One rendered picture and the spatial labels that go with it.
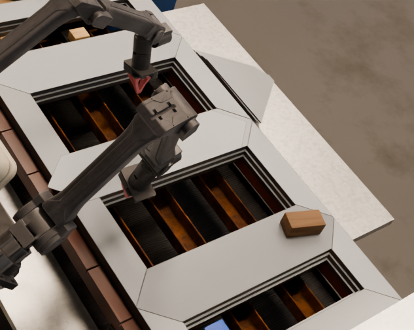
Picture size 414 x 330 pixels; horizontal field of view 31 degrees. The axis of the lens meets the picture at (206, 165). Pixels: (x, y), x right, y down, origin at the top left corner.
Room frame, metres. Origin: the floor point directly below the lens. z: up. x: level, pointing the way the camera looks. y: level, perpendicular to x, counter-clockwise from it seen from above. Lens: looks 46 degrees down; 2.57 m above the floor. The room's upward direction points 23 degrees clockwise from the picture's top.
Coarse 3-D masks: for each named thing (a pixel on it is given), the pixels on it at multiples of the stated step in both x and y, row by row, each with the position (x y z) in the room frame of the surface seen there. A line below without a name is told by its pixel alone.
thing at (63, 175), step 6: (60, 156) 1.44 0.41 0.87; (60, 162) 1.42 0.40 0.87; (60, 168) 1.40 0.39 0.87; (66, 168) 1.41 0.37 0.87; (54, 174) 1.37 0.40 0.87; (60, 174) 1.38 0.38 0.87; (66, 174) 1.39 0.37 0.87; (72, 174) 1.40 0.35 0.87; (60, 180) 1.36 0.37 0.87; (66, 180) 1.37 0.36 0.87; (72, 180) 1.38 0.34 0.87; (60, 186) 1.34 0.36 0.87; (66, 186) 1.35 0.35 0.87
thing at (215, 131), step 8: (208, 112) 1.88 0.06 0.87; (200, 120) 1.82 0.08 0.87; (208, 120) 1.84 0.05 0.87; (216, 120) 1.85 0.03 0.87; (208, 128) 1.80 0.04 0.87; (216, 128) 1.82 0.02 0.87; (224, 128) 1.83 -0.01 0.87; (208, 136) 1.77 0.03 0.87; (216, 136) 1.78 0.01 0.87; (224, 136) 1.80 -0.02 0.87; (216, 144) 1.75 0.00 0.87; (224, 144) 1.76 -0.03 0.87; (232, 144) 1.78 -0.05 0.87; (224, 152) 1.73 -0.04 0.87
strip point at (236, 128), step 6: (216, 114) 1.88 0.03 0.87; (222, 114) 1.89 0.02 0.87; (222, 120) 1.86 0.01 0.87; (228, 120) 1.88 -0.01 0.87; (234, 120) 1.89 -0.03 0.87; (240, 120) 1.90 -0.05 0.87; (228, 126) 1.85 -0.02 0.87; (234, 126) 1.86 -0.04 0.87; (240, 126) 1.87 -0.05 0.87; (234, 132) 1.83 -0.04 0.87; (240, 132) 1.85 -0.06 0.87; (234, 138) 1.81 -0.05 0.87; (240, 138) 1.82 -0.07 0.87; (240, 144) 1.79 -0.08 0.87
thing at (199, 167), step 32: (0, 32) 1.88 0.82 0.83; (160, 64) 2.03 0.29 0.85; (0, 96) 1.58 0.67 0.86; (32, 96) 1.64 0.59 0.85; (64, 96) 1.72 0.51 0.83; (192, 96) 1.97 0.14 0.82; (224, 160) 1.73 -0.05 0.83; (256, 160) 1.76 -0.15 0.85; (96, 256) 1.19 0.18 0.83; (320, 256) 1.50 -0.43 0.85; (256, 288) 1.29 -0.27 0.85; (352, 288) 1.44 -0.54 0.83; (192, 320) 1.11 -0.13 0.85
